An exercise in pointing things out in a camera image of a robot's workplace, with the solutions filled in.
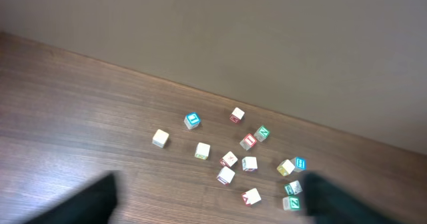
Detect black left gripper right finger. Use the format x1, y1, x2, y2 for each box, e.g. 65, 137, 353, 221
303, 172, 397, 224

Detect white red picture block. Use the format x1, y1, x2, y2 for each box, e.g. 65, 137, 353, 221
242, 157, 258, 171

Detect blue H wooden block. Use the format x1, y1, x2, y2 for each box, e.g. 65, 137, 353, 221
291, 157, 307, 173

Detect yellow sided wooden block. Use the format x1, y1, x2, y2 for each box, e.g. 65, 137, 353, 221
277, 159, 295, 176

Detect red drawing wooden block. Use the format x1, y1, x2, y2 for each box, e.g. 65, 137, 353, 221
220, 151, 238, 168

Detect yellow edged wooden block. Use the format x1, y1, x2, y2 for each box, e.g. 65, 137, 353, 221
195, 143, 210, 160

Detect blue letter wooden block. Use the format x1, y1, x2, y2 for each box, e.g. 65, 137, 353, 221
184, 112, 201, 130

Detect white red A block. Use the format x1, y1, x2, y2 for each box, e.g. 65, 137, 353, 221
241, 188, 262, 206

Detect green N wooden block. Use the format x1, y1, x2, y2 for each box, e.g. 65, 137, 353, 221
254, 125, 270, 142

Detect red I wooden block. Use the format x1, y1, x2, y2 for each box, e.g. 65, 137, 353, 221
240, 133, 257, 151

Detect plain yellowish wooden block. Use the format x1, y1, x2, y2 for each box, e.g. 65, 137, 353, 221
152, 129, 169, 148

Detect green Z wooden block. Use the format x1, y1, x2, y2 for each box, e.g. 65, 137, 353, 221
282, 196, 301, 211

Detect white green sided block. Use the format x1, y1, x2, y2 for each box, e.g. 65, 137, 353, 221
284, 180, 303, 195

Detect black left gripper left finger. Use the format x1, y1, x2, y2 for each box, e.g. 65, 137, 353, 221
24, 171, 118, 224

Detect white red striped block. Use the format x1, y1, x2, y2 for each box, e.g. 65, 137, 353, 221
216, 167, 236, 185

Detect red sided top wooden block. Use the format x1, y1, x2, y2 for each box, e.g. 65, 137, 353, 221
230, 107, 245, 123

